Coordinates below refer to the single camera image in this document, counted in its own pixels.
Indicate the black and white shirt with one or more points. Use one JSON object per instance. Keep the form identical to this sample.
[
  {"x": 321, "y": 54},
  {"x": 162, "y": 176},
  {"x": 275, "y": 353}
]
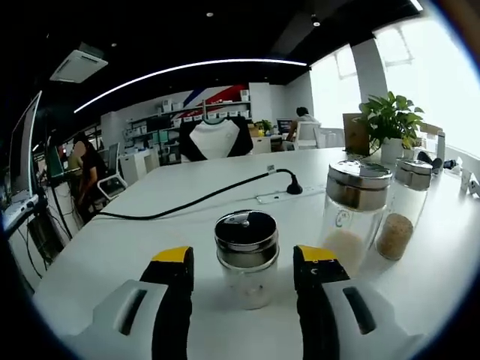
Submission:
[{"x": 213, "y": 138}]

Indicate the white thermos bottle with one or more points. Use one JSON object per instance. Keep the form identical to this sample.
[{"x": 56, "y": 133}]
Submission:
[{"x": 441, "y": 148}]

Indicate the shelving rack with white bins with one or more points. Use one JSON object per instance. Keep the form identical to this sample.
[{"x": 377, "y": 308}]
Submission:
[{"x": 210, "y": 108}]

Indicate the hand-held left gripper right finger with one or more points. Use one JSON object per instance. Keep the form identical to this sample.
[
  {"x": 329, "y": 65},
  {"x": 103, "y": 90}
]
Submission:
[{"x": 337, "y": 322}]

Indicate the small seasoning bottle white powder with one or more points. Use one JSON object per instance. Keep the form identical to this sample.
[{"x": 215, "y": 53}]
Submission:
[{"x": 245, "y": 240}]

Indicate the black rounded object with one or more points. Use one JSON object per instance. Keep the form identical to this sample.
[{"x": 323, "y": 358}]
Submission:
[{"x": 429, "y": 161}]

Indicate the small green plant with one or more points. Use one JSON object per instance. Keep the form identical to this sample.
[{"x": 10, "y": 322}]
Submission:
[{"x": 264, "y": 126}]

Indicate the white power strip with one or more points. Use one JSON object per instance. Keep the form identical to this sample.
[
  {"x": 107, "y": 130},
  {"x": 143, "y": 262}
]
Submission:
[{"x": 277, "y": 195}]

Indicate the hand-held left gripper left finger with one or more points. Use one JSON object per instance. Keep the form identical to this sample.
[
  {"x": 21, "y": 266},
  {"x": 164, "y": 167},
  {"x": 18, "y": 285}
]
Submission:
[{"x": 123, "y": 322}]

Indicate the brown cardboard box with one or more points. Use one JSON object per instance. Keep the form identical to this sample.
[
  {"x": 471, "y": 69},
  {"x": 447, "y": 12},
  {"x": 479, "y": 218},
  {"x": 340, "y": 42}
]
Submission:
[{"x": 354, "y": 135}]

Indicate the white mesh office chair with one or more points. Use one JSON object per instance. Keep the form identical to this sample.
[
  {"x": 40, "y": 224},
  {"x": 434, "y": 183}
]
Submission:
[{"x": 112, "y": 172}]

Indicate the white laptop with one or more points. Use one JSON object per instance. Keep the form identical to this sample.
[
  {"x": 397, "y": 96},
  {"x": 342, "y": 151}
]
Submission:
[{"x": 22, "y": 150}]

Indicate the green potted plant white pot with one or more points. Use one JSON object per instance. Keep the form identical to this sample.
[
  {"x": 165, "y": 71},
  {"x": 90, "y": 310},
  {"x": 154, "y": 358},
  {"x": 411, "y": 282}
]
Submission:
[{"x": 390, "y": 116}]

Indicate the background computer monitor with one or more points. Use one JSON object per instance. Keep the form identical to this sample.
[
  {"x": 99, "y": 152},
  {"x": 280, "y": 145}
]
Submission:
[{"x": 285, "y": 125}]

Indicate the curved ceiling light strip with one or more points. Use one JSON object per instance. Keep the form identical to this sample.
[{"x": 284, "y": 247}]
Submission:
[{"x": 187, "y": 67}]

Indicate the large seasoning bottle brown granules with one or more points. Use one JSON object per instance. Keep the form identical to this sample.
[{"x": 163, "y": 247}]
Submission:
[{"x": 395, "y": 240}]

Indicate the large seasoning bottle pale powder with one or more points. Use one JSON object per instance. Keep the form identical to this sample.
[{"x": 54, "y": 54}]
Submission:
[{"x": 356, "y": 187}]

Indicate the ceiling track spotlight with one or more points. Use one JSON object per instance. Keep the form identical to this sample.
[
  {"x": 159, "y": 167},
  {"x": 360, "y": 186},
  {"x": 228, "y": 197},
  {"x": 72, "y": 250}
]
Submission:
[{"x": 316, "y": 21}]

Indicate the straight ceiling light strip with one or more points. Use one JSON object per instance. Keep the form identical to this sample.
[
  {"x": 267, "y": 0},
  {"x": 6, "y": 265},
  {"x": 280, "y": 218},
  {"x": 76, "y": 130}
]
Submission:
[{"x": 416, "y": 4}]

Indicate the white ceiling air conditioner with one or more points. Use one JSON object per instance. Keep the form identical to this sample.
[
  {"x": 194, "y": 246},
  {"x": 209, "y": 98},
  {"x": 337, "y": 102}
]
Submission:
[{"x": 78, "y": 63}]

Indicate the teal storage box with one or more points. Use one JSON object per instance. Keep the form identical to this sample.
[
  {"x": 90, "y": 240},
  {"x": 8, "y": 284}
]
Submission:
[{"x": 168, "y": 137}]

